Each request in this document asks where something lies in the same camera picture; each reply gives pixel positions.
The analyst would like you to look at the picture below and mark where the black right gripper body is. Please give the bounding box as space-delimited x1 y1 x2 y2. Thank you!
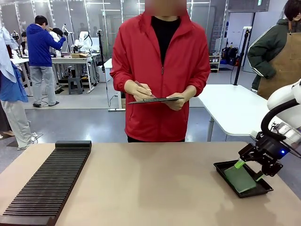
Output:
256 131 290 165

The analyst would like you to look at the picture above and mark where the green perforated PCB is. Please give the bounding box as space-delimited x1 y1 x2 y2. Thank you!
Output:
223 166 257 193

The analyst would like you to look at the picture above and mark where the black clipboard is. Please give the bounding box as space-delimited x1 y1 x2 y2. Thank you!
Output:
127 96 185 105

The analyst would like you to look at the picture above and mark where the dark pen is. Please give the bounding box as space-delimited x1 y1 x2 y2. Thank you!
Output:
134 80 158 99

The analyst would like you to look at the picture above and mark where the person's right forearm red sleeve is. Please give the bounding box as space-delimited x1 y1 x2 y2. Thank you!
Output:
110 69 131 92

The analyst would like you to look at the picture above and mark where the person's left forearm red sleeve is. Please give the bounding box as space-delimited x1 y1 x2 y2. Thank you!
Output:
187 69 211 97

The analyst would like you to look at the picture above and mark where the black slotted PCB rack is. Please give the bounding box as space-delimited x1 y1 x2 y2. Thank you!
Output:
0 140 92 226

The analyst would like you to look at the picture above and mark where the person's left hand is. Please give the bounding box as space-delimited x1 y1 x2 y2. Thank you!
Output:
165 85 197 112

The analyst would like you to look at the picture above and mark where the person's right hand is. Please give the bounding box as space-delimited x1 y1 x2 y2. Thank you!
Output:
124 79 154 103

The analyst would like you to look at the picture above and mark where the black plastic tray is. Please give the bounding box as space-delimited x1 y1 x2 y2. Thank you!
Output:
213 160 274 199

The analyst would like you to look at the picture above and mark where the white table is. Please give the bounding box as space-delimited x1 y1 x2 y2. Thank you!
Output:
197 84 301 142

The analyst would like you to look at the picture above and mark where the person in brown apron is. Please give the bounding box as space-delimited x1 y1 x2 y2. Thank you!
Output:
247 0 301 101

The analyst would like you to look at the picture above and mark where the wooden shoe shelf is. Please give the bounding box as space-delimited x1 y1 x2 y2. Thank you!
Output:
208 55 222 73

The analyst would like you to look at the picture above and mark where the black tripod pole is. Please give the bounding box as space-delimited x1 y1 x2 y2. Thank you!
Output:
232 26 253 86

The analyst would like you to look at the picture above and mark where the black bags pile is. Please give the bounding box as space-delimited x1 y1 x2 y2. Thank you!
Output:
222 46 238 66

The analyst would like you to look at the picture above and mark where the person in red jacket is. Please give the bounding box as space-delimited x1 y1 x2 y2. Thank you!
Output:
110 0 211 143

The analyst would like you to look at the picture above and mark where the small white standing desk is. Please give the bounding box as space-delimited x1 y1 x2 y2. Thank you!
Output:
103 57 128 112

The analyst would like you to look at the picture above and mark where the grey plastic stool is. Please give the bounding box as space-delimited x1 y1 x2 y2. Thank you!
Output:
68 76 84 95

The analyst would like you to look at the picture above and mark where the white background desk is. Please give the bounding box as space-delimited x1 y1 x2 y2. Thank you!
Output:
51 53 101 94

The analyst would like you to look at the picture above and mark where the man with grey trousers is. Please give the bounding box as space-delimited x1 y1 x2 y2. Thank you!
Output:
26 15 67 108

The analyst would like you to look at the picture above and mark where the black-haired person in white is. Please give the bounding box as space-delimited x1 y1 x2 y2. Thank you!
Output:
48 27 63 57

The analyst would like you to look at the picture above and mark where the blue jacket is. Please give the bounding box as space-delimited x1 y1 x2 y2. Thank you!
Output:
26 23 67 67

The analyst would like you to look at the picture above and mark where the person in light blue clothes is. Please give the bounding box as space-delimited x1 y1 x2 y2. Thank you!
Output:
0 25 39 151

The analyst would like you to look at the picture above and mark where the seated person in black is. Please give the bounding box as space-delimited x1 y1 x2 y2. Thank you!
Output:
20 32 29 57

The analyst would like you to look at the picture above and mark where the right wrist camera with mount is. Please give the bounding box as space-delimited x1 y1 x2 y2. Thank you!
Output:
270 121 301 158

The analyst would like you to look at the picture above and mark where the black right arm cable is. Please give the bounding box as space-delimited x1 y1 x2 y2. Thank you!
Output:
260 98 301 135

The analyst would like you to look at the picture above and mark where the thin black camera tripod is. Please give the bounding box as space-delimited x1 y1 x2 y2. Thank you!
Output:
96 29 106 72

